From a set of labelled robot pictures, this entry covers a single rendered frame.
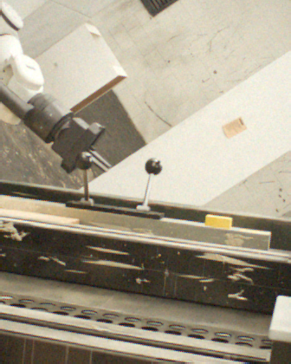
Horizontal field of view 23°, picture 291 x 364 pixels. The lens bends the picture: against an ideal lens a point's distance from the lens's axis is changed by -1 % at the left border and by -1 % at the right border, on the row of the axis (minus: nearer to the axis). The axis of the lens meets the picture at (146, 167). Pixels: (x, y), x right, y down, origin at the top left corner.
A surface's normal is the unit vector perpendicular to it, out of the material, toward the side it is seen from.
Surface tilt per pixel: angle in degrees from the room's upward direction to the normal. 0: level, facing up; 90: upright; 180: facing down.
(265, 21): 90
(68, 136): 90
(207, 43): 90
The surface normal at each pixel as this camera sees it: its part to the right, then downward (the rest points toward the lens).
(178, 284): -0.22, 0.03
